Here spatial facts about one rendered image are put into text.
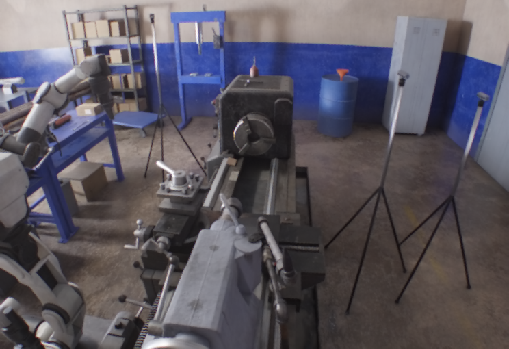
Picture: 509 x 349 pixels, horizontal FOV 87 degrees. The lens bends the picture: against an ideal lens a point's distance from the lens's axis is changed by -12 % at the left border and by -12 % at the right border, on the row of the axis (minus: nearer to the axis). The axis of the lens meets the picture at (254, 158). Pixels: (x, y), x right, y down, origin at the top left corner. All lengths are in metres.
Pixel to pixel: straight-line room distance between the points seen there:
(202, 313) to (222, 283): 0.11
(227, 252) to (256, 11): 4.65
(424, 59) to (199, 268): 4.72
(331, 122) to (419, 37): 1.80
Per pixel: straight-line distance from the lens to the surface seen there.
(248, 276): 1.04
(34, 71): 7.40
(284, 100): 2.00
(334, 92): 4.74
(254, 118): 1.89
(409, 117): 5.36
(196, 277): 0.92
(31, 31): 7.23
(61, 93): 1.61
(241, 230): 1.02
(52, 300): 1.67
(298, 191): 2.67
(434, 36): 5.21
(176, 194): 1.31
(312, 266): 1.34
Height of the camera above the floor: 1.84
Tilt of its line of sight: 27 degrees down
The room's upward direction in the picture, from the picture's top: straight up
